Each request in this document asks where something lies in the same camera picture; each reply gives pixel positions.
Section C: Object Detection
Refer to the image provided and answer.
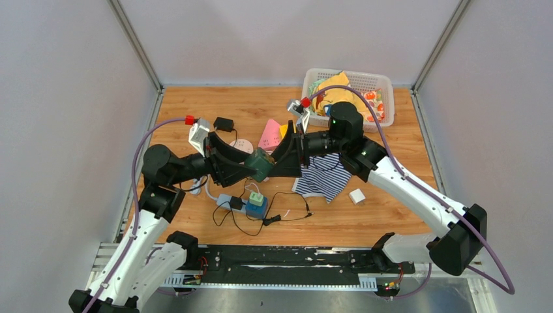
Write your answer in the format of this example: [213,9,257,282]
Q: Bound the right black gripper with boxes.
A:
[267,121,346,179]

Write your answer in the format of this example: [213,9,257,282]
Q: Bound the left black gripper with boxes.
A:
[170,132,256,186]

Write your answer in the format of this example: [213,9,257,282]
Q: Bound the dark green cube charger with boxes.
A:
[244,147,275,183]

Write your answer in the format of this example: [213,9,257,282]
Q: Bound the pink triangular power strip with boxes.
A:
[258,119,282,151]

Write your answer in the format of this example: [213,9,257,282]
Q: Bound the light blue power strip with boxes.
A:
[217,194,247,215]

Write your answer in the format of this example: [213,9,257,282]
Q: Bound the black adapter with cable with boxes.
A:
[205,179,314,237]

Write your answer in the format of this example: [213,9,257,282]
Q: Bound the blue cube charger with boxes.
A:
[245,197,268,220]

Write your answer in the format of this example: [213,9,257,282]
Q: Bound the yellow power adapter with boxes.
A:
[279,124,297,140]

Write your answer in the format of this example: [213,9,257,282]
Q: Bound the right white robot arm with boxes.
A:
[269,102,487,276]

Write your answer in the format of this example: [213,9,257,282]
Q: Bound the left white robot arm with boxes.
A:
[68,132,256,312]

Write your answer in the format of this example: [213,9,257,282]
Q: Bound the pink round power strip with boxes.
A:
[230,138,254,154]

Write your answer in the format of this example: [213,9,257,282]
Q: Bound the black adapter at back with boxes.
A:
[213,117,235,132]

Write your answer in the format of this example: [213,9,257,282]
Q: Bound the blue striped shirt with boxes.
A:
[292,153,351,203]

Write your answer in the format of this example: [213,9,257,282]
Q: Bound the yellow clothes in basket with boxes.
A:
[308,72,385,123]

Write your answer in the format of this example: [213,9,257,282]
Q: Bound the white cube charger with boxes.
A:
[348,188,366,205]

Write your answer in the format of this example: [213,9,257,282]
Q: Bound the white plastic basket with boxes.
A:
[301,68,395,132]

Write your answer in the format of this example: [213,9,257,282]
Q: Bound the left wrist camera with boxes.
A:
[188,118,212,157]

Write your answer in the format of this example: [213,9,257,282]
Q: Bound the light blue power cord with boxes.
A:
[190,175,223,201]

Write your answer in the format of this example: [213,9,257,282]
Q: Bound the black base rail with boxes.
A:
[177,245,415,291]

